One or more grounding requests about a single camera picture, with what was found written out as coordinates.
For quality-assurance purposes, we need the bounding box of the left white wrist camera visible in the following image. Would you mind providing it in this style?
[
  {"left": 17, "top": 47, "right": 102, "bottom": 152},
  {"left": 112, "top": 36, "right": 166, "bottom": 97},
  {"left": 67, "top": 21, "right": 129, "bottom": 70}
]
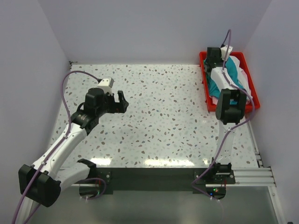
[{"left": 97, "top": 77, "right": 114, "bottom": 95}]

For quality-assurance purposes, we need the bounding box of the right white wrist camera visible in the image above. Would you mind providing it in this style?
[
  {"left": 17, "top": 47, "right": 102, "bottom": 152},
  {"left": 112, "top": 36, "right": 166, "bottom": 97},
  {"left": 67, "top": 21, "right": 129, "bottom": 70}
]
[{"left": 220, "top": 45, "right": 233, "bottom": 61}]

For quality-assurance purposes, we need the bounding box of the red plastic bin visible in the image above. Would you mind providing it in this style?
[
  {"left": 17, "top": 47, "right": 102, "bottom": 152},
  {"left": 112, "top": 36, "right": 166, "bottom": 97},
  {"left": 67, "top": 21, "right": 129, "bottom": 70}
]
[{"left": 199, "top": 51, "right": 260, "bottom": 112}]

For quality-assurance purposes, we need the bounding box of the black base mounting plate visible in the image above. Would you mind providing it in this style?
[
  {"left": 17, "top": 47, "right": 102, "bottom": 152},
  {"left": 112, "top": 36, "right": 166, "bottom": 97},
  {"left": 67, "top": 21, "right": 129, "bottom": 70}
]
[{"left": 78, "top": 167, "right": 236, "bottom": 199}]

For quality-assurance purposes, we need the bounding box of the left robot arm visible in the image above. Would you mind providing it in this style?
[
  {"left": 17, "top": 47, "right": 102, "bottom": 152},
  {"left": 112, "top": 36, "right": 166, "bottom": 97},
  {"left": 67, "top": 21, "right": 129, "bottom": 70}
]
[{"left": 18, "top": 88, "right": 129, "bottom": 207}]

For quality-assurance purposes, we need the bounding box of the white t shirt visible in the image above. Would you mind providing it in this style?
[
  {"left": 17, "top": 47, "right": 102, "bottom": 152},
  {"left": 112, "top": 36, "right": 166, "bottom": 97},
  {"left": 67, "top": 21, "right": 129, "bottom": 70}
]
[{"left": 230, "top": 55, "right": 253, "bottom": 103}]

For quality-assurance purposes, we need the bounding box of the pink t shirt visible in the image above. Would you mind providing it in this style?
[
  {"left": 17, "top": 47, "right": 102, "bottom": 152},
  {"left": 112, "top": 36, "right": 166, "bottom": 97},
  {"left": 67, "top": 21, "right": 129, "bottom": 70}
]
[{"left": 210, "top": 96, "right": 218, "bottom": 105}]

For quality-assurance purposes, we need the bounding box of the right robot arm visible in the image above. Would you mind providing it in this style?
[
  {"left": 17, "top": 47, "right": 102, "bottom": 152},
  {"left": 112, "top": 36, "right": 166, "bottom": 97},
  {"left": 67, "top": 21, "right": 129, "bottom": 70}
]
[{"left": 202, "top": 46, "right": 247, "bottom": 184}]

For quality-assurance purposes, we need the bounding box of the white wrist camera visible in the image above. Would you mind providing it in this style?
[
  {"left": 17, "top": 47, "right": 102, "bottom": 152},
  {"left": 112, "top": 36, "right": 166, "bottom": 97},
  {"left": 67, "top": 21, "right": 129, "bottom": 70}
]
[
  {"left": 220, "top": 45, "right": 233, "bottom": 61},
  {"left": 97, "top": 77, "right": 114, "bottom": 95}
]

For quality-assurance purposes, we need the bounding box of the teal t shirt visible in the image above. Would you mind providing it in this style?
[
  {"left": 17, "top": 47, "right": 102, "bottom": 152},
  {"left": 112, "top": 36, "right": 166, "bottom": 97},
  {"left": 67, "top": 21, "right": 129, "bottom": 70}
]
[{"left": 206, "top": 56, "right": 252, "bottom": 98}]

